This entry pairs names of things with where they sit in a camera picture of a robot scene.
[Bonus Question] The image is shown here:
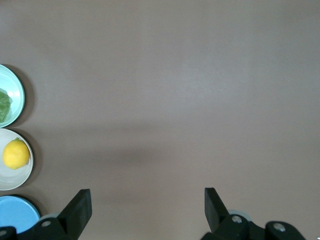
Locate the green lettuce leaf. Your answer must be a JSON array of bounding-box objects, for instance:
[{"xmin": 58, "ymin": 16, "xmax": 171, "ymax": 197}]
[{"xmin": 0, "ymin": 87, "xmax": 14, "ymax": 124}]

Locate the white plate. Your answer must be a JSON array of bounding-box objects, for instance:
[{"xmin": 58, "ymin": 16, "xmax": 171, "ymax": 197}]
[{"xmin": 0, "ymin": 128, "xmax": 35, "ymax": 191}]

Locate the mint green plate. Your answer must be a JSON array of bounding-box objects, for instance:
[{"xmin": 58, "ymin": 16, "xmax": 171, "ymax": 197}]
[{"xmin": 0, "ymin": 64, "xmax": 26, "ymax": 129}]

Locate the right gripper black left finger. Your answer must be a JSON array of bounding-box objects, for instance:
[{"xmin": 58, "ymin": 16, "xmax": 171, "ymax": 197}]
[{"xmin": 32, "ymin": 188, "xmax": 93, "ymax": 240}]

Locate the yellow lemon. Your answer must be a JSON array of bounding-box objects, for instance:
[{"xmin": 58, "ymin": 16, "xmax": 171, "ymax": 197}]
[{"xmin": 2, "ymin": 137, "xmax": 31, "ymax": 171}]

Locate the blue plate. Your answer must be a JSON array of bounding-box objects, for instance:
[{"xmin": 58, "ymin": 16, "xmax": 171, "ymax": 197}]
[{"xmin": 0, "ymin": 195, "xmax": 42, "ymax": 234}]

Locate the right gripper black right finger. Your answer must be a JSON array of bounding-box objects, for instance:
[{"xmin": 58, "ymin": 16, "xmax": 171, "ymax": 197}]
[{"xmin": 201, "ymin": 187, "xmax": 252, "ymax": 240}]

